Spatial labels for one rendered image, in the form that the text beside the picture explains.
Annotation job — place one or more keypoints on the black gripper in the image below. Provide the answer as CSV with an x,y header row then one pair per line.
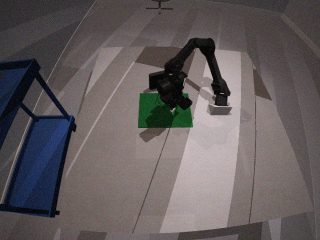
x,y
183,102

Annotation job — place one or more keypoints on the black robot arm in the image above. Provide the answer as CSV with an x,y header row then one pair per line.
x,y
173,78

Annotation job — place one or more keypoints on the green circuit board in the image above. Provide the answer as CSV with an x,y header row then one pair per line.
x,y
152,115

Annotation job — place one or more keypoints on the black square panel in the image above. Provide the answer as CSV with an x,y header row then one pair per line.
x,y
154,78

